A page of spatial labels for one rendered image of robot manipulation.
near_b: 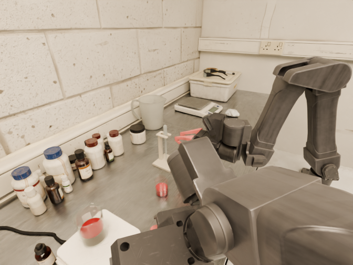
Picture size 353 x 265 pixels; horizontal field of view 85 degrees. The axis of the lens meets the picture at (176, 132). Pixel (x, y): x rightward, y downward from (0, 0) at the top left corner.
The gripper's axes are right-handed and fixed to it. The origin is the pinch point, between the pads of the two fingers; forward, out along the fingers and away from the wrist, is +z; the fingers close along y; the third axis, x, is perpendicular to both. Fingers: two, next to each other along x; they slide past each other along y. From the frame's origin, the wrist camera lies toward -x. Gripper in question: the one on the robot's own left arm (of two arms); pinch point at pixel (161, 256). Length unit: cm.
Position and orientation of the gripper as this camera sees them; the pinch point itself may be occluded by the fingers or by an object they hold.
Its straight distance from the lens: 39.9
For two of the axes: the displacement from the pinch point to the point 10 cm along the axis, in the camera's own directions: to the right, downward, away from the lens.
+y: 3.1, 7.9, -5.3
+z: -4.3, 6.1, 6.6
